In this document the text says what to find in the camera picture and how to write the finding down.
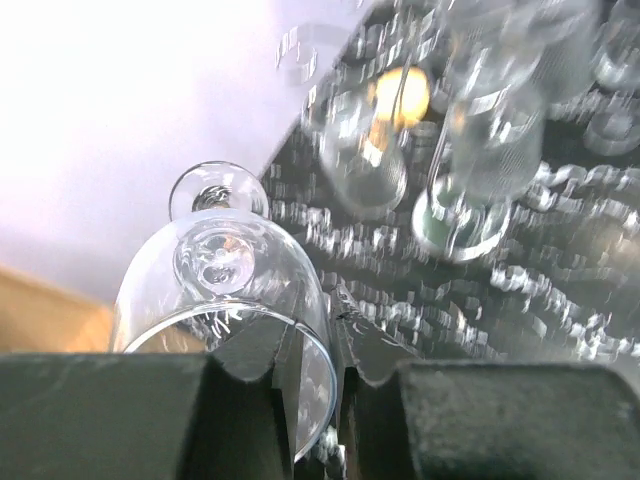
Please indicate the clear smooth wine glass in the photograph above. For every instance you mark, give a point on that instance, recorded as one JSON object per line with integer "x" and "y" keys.
{"x": 222, "y": 278}

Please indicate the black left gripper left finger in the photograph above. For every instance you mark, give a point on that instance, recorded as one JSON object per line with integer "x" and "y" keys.
{"x": 228, "y": 414}

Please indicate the chrome wine glass rack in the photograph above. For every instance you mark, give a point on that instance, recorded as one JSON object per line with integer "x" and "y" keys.
{"x": 434, "y": 219}

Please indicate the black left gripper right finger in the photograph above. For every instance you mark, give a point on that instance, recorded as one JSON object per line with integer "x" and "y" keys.
{"x": 402, "y": 417}

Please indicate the wooden shelf unit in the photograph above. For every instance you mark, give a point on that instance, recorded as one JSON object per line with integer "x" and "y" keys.
{"x": 36, "y": 317}

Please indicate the ribbed glass goblet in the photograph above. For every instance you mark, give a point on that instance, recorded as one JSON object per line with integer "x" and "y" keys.
{"x": 360, "y": 156}

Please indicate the clear patterned short goblet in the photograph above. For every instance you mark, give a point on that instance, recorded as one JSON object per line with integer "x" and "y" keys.
{"x": 495, "y": 115}

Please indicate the frosted short goblet front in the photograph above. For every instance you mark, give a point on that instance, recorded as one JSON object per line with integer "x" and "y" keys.
{"x": 556, "y": 41}

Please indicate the patterned glass goblet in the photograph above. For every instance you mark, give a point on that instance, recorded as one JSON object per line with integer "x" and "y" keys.
{"x": 614, "y": 129}

